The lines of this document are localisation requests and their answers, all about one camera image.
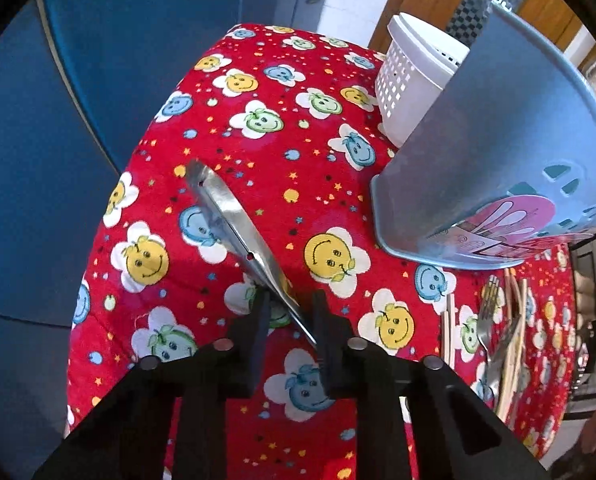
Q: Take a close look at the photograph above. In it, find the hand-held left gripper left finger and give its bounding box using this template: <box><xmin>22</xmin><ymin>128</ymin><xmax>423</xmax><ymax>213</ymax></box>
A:
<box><xmin>33</xmin><ymin>287</ymin><xmax>272</xmax><ymax>480</ymax></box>

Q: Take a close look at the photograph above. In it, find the red smiley printed tablecloth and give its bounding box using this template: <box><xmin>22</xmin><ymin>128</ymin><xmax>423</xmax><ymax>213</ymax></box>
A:
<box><xmin>65</xmin><ymin>22</ymin><xmax>578</xmax><ymax>480</ymax></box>

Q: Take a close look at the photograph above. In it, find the blue kitchen cabinet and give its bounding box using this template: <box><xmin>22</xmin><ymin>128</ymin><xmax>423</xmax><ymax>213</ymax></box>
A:
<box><xmin>0</xmin><ymin>0</ymin><xmax>283</xmax><ymax>443</ymax></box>

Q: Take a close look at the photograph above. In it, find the white perforated plastic basket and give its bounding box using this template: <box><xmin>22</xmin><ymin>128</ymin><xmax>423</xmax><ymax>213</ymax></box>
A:
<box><xmin>375</xmin><ymin>12</ymin><xmax>473</xmax><ymax>148</ymax></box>

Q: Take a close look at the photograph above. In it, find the blue plastic utensil box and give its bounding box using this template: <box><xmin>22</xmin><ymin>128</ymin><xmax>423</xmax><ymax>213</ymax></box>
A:
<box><xmin>370</xmin><ymin>0</ymin><xmax>596</xmax><ymax>271</ymax></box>

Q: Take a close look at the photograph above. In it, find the metal fork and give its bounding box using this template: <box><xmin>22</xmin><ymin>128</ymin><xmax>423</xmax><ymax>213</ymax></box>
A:
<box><xmin>478</xmin><ymin>275</ymin><xmax>503</xmax><ymax>351</ymax></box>
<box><xmin>482</xmin><ymin>312</ymin><xmax>523</xmax><ymax>401</ymax></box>

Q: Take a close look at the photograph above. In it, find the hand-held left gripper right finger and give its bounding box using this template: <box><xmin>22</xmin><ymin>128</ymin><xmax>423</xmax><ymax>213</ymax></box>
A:
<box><xmin>310</xmin><ymin>289</ymin><xmax>553</xmax><ymax>480</ymax></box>

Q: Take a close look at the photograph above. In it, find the black wire rack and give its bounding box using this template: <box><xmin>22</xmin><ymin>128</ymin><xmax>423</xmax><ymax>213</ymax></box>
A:
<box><xmin>565</xmin><ymin>232</ymin><xmax>596</xmax><ymax>416</ymax></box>

